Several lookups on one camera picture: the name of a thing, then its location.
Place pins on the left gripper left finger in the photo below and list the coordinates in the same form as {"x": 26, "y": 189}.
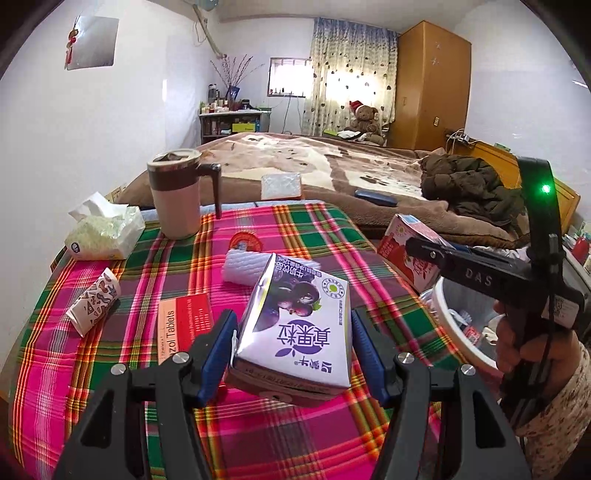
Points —
{"x": 109, "y": 440}

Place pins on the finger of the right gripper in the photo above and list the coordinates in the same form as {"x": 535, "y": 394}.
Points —
{"x": 433, "y": 253}

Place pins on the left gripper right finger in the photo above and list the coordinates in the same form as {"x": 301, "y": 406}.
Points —
{"x": 476, "y": 440}

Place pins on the red cilostazol tablets box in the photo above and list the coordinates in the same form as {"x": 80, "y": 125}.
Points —
{"x": 180, "y": 320}

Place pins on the purple blueberry milk carton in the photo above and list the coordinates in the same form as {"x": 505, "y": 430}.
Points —
{"x": 294, "y": 344}

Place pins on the white foam fruit net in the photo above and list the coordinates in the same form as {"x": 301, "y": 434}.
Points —
{"x": 244, "y": 267}

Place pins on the camouflage sleeve right forearm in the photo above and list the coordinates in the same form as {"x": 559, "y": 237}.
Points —
{"x": 552, "y": 435}

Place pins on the white trash bin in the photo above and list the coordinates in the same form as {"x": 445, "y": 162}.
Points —
{"x": 469, "y": 319}

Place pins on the right hand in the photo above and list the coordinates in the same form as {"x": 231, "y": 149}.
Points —
{"x": 564, "y": 351}

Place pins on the dark brown jacket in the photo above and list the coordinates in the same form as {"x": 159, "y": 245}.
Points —
{"x": 472, "y": 188}

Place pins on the bed with brown blanket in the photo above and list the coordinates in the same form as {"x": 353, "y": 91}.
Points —
{"x": 331, "y": 170}

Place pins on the wooden headboard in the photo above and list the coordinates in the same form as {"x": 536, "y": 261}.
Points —
{"x": 507, "y": 167}

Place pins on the patterned paper cup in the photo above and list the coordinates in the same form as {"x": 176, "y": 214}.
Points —
{"x": 94, "y": 303}

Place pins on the colourful plaid tablecloth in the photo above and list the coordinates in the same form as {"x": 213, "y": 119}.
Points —
{"x": 244, "y": 436}

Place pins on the brown teddy bear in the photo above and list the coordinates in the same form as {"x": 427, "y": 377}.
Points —
{"x": 364, "y": 124}

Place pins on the white tissue packet on bed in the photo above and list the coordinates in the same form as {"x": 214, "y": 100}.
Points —
{"x": 283, "y": 186}

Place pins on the orange wooden wardrobe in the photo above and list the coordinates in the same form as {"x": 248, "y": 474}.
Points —
{"x": 433, "y": 87}

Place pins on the red round jar lid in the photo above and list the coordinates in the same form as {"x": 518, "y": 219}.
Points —
{"x": 245, "y": 241}

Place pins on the patterned window curtain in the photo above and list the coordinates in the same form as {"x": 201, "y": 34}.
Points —
{"x": 351, "y": 62}

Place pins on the yellow tissue pack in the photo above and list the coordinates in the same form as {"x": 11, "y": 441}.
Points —
{"x": 103, "y": 230}

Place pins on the white shelf desk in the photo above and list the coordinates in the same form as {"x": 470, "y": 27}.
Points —
{"x": 222, "y": 124}

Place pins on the vase with dry branches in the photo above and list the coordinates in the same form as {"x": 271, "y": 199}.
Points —
{"x": 232, "y": 71}

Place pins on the beige brown lidded mug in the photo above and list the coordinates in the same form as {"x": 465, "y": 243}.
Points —
{"x": 174, "y": 184}

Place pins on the silver wall poster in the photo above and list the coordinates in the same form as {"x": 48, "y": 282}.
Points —
{"x": 91, "y": 43}

